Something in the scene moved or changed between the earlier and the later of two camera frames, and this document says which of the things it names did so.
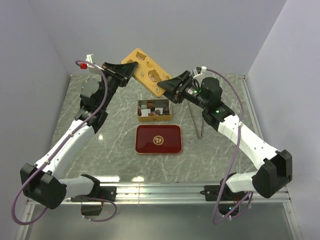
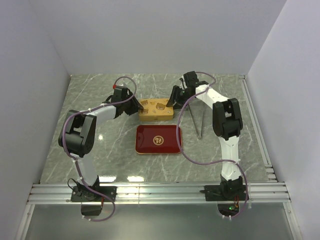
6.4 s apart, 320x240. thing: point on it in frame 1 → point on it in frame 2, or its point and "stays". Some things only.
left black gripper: x=122 y=72 → x=136 y=105
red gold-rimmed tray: x=158 y=139 stays
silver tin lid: x=148 y=72 → x=155 y=107
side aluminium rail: x=252 y=112 stays
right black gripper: x=172 y=88 → x=175 y=91
